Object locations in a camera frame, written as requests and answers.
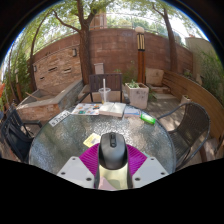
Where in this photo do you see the tan stone slab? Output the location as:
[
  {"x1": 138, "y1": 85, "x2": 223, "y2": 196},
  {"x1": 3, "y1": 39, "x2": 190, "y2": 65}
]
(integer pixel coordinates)
[{"x1": 145, "y1": 67, "x2": 165, "y2": 87}]

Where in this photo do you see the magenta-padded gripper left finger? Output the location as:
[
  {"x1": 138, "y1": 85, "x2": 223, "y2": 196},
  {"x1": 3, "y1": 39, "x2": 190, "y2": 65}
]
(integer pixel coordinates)
[{"x1": 55, "y1": 143, "x2": 101, "y2": 188}]

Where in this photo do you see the black folding chair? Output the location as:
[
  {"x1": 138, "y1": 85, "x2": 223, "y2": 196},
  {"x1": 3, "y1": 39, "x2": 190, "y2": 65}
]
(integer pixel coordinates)
[{"x1": 0, "y1": 106, "x2": 43, "y2": 163}]

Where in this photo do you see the clear plastic cup with straw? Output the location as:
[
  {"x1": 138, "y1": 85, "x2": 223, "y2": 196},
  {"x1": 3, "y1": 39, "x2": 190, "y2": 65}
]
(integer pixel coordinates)
[{"x1": 98, "y1": 78, "x2": 112, "y2": 105}]

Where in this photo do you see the grey and black computer mouse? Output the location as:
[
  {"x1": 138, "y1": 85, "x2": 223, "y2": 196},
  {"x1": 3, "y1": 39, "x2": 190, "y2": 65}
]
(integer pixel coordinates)
[{"x1": 98, "y1": 131, "x2": 129, "y2": 170}]

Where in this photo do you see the curved wooden bench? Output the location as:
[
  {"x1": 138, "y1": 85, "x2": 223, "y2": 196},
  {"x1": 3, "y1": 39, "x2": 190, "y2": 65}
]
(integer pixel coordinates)
[{"x1": 162, "y1": 69, "x2": 224, "y2": 141}]

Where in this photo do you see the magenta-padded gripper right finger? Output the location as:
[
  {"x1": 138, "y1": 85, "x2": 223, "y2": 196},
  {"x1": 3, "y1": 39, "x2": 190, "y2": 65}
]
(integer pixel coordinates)
[{"x1": 126, "y1": 143, "x2": 170, "y2": 188}]

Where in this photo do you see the small blue booklet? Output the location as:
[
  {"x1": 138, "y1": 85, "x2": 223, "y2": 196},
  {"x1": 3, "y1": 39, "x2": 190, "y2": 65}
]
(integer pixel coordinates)
[{"x1": 123, "y1": 106, "x2": 143, "y2": 118}]

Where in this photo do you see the dark wooden slatted chair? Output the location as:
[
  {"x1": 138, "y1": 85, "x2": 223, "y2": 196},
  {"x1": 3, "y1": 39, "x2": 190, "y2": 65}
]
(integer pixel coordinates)
[{"x1": 78, "y1": 73, "x2": 131, "y2": 104}]

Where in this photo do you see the open white book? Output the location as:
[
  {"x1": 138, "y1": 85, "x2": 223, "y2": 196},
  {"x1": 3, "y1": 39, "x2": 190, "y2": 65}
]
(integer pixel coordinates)
[{"x1": 98, "y1": 101, "x2": 127, "y2": 118}]

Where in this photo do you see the yellow card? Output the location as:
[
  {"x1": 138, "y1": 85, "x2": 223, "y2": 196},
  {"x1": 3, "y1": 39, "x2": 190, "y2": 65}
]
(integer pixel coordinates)
[{"x1": 82, "y1": 132, "x2": 102, "y2": 148}]

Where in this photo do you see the dark wicker chair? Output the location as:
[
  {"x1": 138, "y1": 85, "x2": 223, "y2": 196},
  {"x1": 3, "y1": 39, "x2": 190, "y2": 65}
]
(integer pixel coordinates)
[{"x1": 156, "y1": 101, "x2": 212, "y2": 171}]

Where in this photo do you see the white square planter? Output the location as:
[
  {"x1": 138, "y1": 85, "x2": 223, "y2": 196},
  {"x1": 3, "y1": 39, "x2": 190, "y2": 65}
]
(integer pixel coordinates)
[{"x1": 124, "y1": 79, "x2": 150, "y2": 110}]

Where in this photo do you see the stone garden counter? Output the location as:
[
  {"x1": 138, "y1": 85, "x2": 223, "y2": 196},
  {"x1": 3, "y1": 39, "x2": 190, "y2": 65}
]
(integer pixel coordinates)
[{"x1": 16, "y1": 78, "x2": 84, "y2": 124}]

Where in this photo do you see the white licence plate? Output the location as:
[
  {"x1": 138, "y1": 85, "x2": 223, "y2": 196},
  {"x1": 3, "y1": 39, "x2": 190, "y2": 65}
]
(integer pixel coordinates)
[{"x1": 48, "y1": 110, "x2": 72, "y2": 128}]

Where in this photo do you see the white utility box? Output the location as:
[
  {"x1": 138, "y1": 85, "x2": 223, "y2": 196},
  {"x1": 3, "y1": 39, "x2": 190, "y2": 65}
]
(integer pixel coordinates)
[{"x1": 93, "y1": 62, "x2": 105, "y2": 75}]

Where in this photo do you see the wooden lamp post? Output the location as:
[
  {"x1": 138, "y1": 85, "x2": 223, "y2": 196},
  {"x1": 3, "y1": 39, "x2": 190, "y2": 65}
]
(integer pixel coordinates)
[{"x1": 134, "y1": 25, "x2": 147, "y2": 84}]

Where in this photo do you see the slim tree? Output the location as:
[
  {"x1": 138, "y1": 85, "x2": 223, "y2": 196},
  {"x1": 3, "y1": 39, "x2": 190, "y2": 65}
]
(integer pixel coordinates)
[{"x1": 151, "y1": 3, "x2": 181, "y2": 73}]

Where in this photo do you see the green lighter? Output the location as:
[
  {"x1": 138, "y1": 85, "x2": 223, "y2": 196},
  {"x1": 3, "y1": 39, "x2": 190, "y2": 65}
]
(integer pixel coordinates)
[{"x1": 139, "y1": 113, "x2": 157, "y2": 126}]

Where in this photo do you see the thick-trunked tree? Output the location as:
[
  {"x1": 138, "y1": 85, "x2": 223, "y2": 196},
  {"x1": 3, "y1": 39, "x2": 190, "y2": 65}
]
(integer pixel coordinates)
[{"x1": 49, "y1": 0, "x2": 116, "y2": 85}]

